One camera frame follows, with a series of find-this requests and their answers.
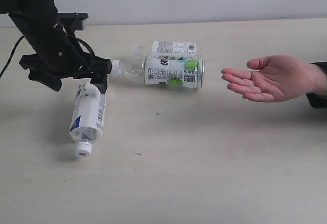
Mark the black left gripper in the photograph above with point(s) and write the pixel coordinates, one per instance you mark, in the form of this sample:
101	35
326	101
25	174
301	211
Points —
60	54

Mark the white blue label water bottle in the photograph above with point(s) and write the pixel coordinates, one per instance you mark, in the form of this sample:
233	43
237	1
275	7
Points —
87	119

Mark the colourful floral label bottle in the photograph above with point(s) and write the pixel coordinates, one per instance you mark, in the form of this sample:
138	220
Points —
168	49

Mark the green lime label bottle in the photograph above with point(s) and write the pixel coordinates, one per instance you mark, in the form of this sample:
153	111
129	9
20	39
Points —
153	70

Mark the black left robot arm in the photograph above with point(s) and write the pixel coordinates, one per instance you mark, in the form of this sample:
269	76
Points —
39	11

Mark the person's open bare hand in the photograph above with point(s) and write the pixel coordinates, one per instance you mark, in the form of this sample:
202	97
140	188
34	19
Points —
275	78

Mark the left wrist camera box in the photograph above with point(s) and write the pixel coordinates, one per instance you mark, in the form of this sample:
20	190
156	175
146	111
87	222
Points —
73	21

